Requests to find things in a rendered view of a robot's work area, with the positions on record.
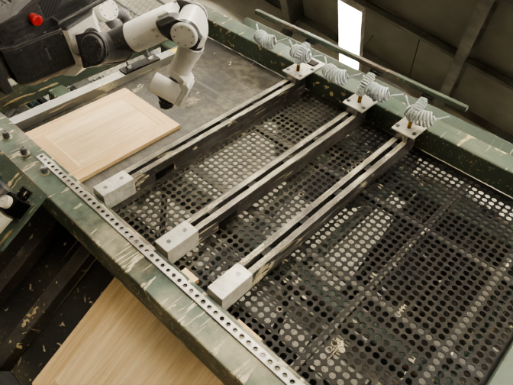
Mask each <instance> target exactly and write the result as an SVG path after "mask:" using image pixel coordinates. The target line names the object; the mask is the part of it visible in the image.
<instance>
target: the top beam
mask: <svg viewBox="0 0 513 385"><path fill-rule="evenodd" d="M190 1H192V2H197V1H195V0H190ZM198 3H199V2H198ZM199 4H201V3H199ZM201 5H203V4H201ZM203 6H204V8H205V9H206V11H207V13H208V19H207V21H208V37H210V38H212V39H214V40H216V41H217V42H219V43H221V44H223V45H225V46H227V47H229V48H231V49H232V50H235V51H237V52H238V53H240V54H242V55H244V56H245V57H248V58H250V59H252V60H253V61H255V62H257V63H259V64H261V65H263V66H265V67H266V68H268V69H270V70H272V71H274V72H276V73H278V74H279V75H281V76H284V77H285V78H286V73H284V72H283V70H284V69H286V68H287V67H289V66H291V65H293V64H294V62H293V61H294V58H292V57H291V56H290V55H289V51H290V49H291V47H288V46H286V45H285V44H282V43H280V42H278V43H277V45H276V47H274V48H273V49H266V48H265V47H261V46H260V45H259V44H257V43H256V41H255V40H254V39H253V36H254V33H255V32H256V31H255V30H254V29H252V28H250V27H248V26H246V25H244V24H241V23H240V22H238V21H235V20H234V19H232V18H229V17H227V16H225V15H223V14H221V13H219V12H217V11H215V10H213V9H211V8H209V7H207V6H205V5H203ZM325 66H326V65H325ZM323 68H324V66H323V67H322V68H320V69H319V70H316V71H315V72H313V73H311V74H310V75H308V76H306V82H305V88H306V89H308V90H310V91H312V92H314V93H316V94H318V95H319V96H321V97H323V98H325V99H327V100H329V101H331V102H333V103H334V104H336V105H339V106H340V107H342V108H345V109H346V110H347V105H345V104H344V103H343V101H344V100H346V99H348V98H349V97H351V96H352V95H353V94H355V93H356V90H357V87H358V85H359V83H361V82H360V81H358V80H356V79H354V78H352V77H351V78H349V79H348V82H347V83H345V84H344V85H338V84H335V83H332V82H330V81H329V80H328V79H326V77H324V75H323V74H322V70H323ZM407 107H408V105H407V104H405V103H404V102H401V101H399V100H398V99H394V98H393V97H389V100H388V101H387V102H384V103H381V102H377V103H376V104H375V105H373V106H372V107H370V108H369V109H367V112H366V118H365V120H367V121H369V122H371V123H372V124H374V125H376V126H378V127H380V128H382V129H384V130H386V131H387V132H389V133H391V134H394V135H395V134H396V131H395V130H393V129H392V126H394V125H395V124H396V123H398V122H399V121H400V120H402V119H403V118H404V117H405V116H404V112H405V110H406V108H407ZM414 146H416V147H418V148H420V149H422V150H424V151H425V152H427V153H429V154H431V155H433V156H435V157H437V158H438V159H440V160H442V161H444V162H446V163H448V164H450V165H451V166H453V167H456V168H457V169H459V170H462V171H463V172H464V173H467V174H469V175H470V176H473V177H475V178H477V179H478V180H480V181H482V182H484V183H486V184H488V185H490V186H491V187H493V188H495V189H497V190H499V191H501V192H503V193H504V194H506V195H508V196H510V197H512V198H513V156H512V155H510V154H507V153H506V152H504V151H502V150H499V149H497V148H495V147H493V146H491V145H489V144H487V143H485V142H483V141H481V140H479V139H477V138H475V137H473V136H471V135H469V134H467V133H465V132H462V131H460V130H458V129H456V128H454V127H452V126H450V125H448V124H446V123H444V122H442V121H440V120H436V121H435V122H434V124H433V126H430V127H429V128H427V129H426V130H424V131H423V132H422V133H421V134H420V135H418V136H417V137H416V138H415V142H414Z"/></svg>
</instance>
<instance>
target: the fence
mask: <svg viewBox="0 0 513 385"><path fill-rule="evenodd" d="M175 48H177V47H174V48H172V49H169V50H167V51H164V52H162V53H159V54H157V55H156V56H158V57H159V58H160V60H159V61H156V62H155V63H151V64H150V65H148V66H145V67H143V68H141V69H138V70H136V71H134V72H132V73H129V74H127V75H124V74H123V73H122V72H120V71H118V72H116V73H113V74H111V75H109V76H106V77H104V78H102V79H99V80H97V81H95V82H92V83H90V84H88V85H86V86H83V87H81V88H79V89H76V90H74V91H72V92H69V93H67V94H65V95H62V96H60V97H58V98H55V99H53V100H50V101H49V102H45V103H44V104H42V105H39V106H37V107H34V108H32V109H29V110H27V111H26V112H22V113H21V114H18V115H16V116H13V117H11V118H9V120H10V121H12V122H13V123H14V124H15V125H16V126H18V127H19V128H20V129H21V130H23V129H25V128H28V127H30V126H31V125H35V124H36V123H38V122H41V121H43V120H45V119H48V118H50V117H52V116H54V115H57V114H59V113H61V112H64V111H65V110H67V109H69V108H72V107H74V106H76V105H79V104H81V103H83V102H86V101H88V100H90V99H93V98H95V97H96V96H98V95H101V94H103V93H105V92H108V91H110V90H112V89H114V88H117V87H119V86H121V85H124V84H125V83H128V82H130V81H132V80H134V79H136V78H139V77H141V76H143V75H145V74H148V73H150V72H152V71H154V70H157V69H159V68H160V67H163V66H165V65H167V64H170V63H171V62H172V60H173V57H174V56H175V54H176V52H175V53H173V52H172V51H171V50H173V49H175Z"/></svg>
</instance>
